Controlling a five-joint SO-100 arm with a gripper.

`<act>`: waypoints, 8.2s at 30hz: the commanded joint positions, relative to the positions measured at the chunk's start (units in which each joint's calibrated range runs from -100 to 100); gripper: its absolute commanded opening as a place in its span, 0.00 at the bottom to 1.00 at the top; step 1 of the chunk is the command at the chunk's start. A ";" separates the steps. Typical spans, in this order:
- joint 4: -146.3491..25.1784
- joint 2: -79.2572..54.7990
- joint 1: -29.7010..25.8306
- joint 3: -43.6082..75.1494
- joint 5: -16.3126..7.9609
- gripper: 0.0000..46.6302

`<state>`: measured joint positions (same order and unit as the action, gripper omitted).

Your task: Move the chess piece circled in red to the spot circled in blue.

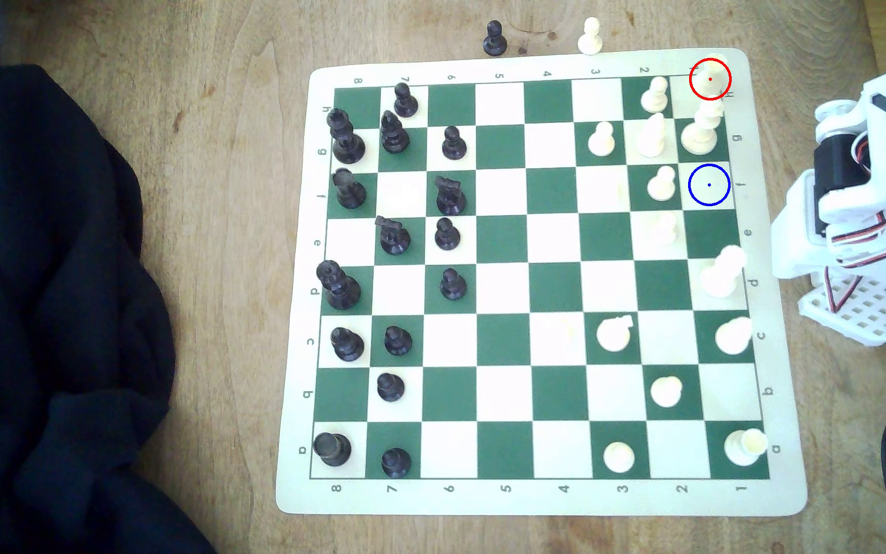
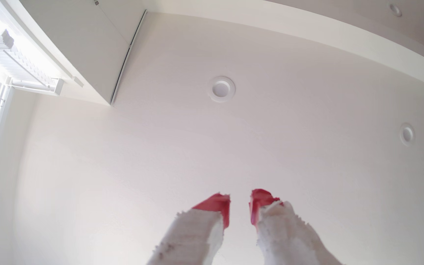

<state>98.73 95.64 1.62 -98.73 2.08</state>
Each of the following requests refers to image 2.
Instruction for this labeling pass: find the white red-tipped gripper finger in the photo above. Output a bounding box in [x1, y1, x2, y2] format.
[250, 189, 343, 265]
[146, 193, 231, 265]

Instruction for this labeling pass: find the white raised window blind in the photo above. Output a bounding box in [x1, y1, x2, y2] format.
[0, 29, 65, 96]

